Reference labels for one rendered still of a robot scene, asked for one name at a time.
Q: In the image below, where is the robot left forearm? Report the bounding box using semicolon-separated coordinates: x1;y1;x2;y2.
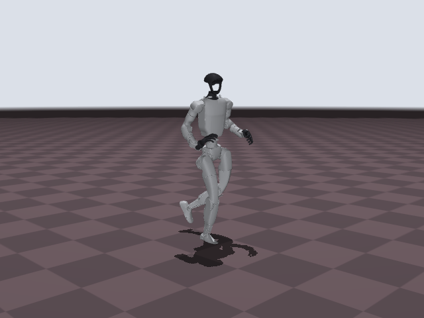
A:
230;123;247;138

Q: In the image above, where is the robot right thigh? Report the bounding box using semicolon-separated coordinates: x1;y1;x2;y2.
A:
196;152;219;208

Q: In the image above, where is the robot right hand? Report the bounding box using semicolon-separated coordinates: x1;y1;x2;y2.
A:
195;134;217;150

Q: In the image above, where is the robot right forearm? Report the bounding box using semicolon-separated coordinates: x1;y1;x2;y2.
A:
181;125;201;151

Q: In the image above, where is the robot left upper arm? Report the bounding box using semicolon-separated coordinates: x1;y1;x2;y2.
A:
224;98;233;129

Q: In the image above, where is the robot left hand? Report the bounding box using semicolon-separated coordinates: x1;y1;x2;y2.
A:
242;129;253;145

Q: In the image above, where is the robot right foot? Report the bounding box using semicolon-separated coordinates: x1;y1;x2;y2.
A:
200;233;218;244

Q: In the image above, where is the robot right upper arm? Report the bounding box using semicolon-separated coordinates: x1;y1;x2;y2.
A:
183;100;205;132

